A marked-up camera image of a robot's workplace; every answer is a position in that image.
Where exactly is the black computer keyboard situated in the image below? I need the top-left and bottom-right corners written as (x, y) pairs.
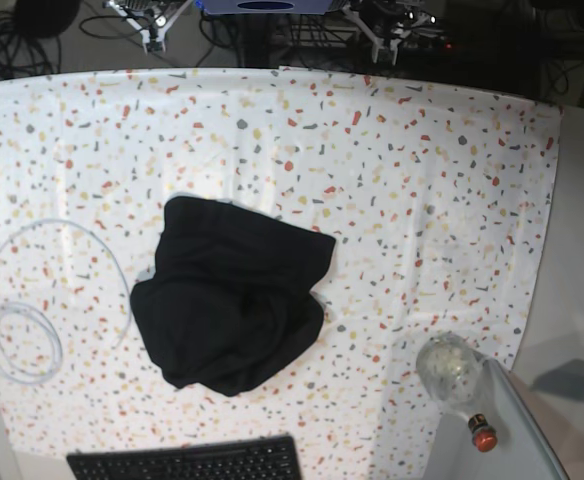
top-left (66, 436), bottom-right (302, 480)

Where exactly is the white coiled cable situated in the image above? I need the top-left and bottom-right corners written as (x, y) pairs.
top-left (0, 217), bottom-right (134, 385)

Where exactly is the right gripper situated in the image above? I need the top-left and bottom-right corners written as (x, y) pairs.
top-left (102, 0), bottom-right (192, 53)

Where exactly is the terrazzo patterned tablecloth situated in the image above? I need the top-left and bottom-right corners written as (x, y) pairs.
top-left (0, 69), bottom-right (561, 479)

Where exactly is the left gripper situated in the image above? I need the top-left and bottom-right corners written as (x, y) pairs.
top-left (344, 0), bottom-right (439, 64)

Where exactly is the frosted glass panel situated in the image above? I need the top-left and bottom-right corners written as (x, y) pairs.
top-left (480, 360), bottom-right (567, 480)

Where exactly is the clear plastic bottle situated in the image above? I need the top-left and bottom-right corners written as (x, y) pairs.
top-left (416, 332), bottom-right (498, 453)

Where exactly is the black power strip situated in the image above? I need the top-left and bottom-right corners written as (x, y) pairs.
top-left (399, 36), bottom-right (471, 56)

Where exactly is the black round floor object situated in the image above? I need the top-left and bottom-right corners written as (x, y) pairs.
top-left (13, 0), bottom-right (81, 39)

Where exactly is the black t-shirt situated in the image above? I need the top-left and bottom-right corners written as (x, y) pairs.
top-left (130, 196), bottom-right (336, 397)

